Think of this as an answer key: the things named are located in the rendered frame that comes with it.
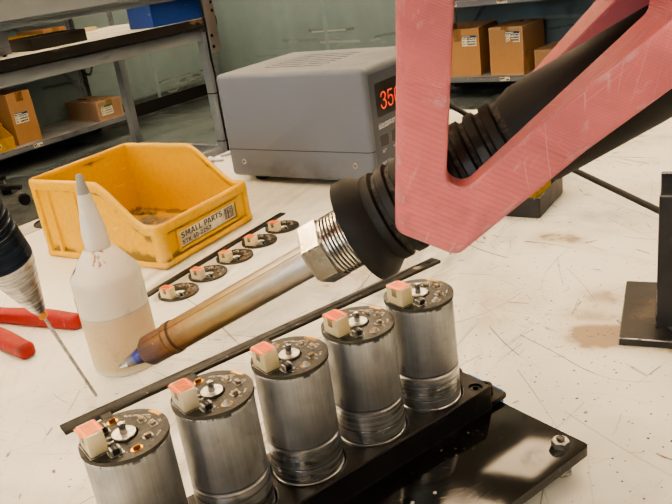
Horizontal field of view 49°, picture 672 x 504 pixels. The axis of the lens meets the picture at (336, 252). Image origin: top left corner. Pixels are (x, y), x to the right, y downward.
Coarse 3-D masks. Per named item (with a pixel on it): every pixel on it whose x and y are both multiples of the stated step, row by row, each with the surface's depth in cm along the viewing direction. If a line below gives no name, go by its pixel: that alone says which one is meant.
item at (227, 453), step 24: (216, 384) 22; (240, 408) 22; (192, 432) 21; (216, 432) 21; (240, 432) 22; (192, 456) 22; (216, 456) 22; (240, 456) 22; (264, 456) 23; (192, 480) 23; (216, 480) 22; (240, 480) 22; (264, 480) 23
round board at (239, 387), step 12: (216, 372) 23; (228, 372) 23; (240, 372) 23; (204, 384) 23; (228, 384) 23; (240, 384) 22; (252, 384) 22; (228, 396) 22; (240, 396) 22; (204, 408) 21; (216, 408) 21; (228, 408) 21
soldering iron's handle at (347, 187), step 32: (608, 32) 14; (576, 64) 14; (512, 96) 15; (544, 96) 14; (480, 128) 15; (512, 128) 15; (640, 128) 14; (448, 160) 15; (480, 160) 15; (576, 160) 15; (352, 192) 16; (384, 192) 16; (352, 224) 16; (384, 224) 16; (384, 256) 16
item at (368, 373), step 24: (384, 336) 24; (336, 360) 25; (360, 360) 24; (384, 360) 25; (336, 384) 25; (360, 384) 25; (384, 384) 25; (336, 408) 26; (360, 408) 25; (384, 408) 25; (360, 432) 25; (384, 432) 25
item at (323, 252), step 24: (312, 240) 17; (336, 240) 16; (288, 264) 17; (312, 264) 17; (336, 264) 17; (360, 264) 17; (240, 288) 18; (264, 288) 17; (288, 288) 17; (192, 312) 18; (216, 312) 18; (240, 312) 18; (144, 336) 19; (168, 336) 18; (192, 336) 18; (144, 360) 19
